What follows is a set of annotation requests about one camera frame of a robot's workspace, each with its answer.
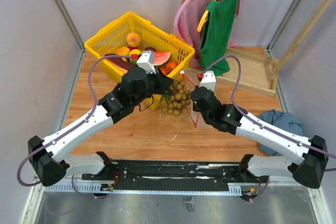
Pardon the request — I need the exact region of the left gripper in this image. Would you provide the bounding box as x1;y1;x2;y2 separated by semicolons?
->
132;66;174;107

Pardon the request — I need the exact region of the clear zip top bag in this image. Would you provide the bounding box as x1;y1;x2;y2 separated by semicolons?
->
180;70;200;129

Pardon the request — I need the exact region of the longan fruit bunch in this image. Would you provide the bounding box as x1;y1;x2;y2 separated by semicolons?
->
159;78;189;116

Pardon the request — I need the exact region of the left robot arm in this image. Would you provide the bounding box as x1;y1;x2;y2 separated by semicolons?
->
28;67;173;187

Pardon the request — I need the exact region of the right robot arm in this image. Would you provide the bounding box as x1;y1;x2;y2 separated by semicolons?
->
191;87;329;189

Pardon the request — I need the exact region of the orange tomato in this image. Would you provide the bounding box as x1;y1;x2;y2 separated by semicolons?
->
164;60;179;74

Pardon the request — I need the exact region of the watermelon slice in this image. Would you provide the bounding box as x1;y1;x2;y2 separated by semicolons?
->
153;51;171;67

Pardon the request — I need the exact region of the papaya slice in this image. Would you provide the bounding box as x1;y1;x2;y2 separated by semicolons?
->
105;54;135;73

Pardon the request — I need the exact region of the orange fruit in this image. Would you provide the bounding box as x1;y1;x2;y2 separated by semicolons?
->
115;47;131;57

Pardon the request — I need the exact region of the peach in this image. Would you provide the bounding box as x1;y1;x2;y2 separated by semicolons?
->
126;33;141;47

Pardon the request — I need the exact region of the wooden clothes rack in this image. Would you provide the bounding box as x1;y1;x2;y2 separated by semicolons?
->
181;0;336;97

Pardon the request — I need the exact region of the yellow plastic basket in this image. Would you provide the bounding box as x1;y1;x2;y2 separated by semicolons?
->
85;13;195;117

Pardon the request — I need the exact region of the green shirt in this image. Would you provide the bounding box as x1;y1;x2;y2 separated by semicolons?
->
199;0;239;69

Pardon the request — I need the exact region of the pink shirt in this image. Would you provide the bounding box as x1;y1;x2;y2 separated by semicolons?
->
173;0;240;70

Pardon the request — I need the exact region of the blue cloth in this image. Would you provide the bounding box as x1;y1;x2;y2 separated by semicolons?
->
258;109;305;156

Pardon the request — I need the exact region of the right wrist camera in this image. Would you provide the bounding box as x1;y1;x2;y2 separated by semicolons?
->
199;71;216;91

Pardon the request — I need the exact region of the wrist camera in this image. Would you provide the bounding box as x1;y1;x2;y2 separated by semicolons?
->
136;50;156;74
199;71;216;91

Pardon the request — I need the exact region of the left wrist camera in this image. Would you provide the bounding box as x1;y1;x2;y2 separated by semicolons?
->
136;50;156;74

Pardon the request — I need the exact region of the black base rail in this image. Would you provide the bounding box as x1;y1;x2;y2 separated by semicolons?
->
81;159;267;194

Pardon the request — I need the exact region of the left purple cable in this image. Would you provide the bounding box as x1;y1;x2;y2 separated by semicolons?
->
16;54;138;199

